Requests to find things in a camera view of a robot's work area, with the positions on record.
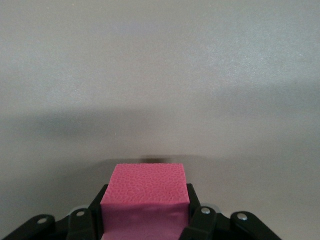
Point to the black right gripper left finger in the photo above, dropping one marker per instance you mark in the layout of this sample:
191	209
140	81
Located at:
80	225

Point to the red foam block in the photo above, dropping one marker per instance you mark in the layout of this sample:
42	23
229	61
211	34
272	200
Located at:
145	195

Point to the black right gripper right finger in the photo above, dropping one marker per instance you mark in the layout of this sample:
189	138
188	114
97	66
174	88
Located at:
205	225

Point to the brown table cover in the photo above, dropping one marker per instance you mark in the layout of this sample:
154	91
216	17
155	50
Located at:
160	62

